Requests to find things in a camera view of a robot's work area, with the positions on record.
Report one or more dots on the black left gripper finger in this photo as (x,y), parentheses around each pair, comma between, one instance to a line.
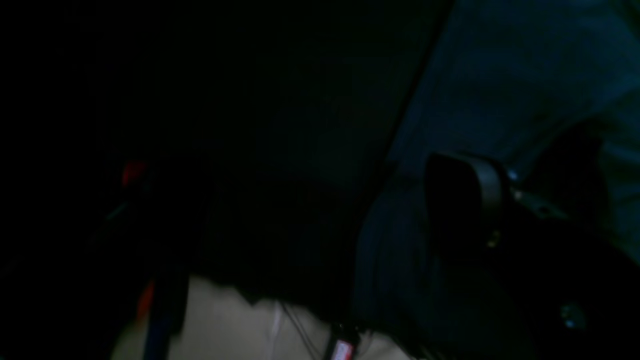
(465,196)

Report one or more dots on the black table cloth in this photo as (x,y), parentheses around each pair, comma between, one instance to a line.
(276,114)

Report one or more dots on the red blue clamp bottom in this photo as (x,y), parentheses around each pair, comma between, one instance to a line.
(139,181)

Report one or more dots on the dark grey T-shirt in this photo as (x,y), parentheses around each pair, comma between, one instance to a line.
(549,89)

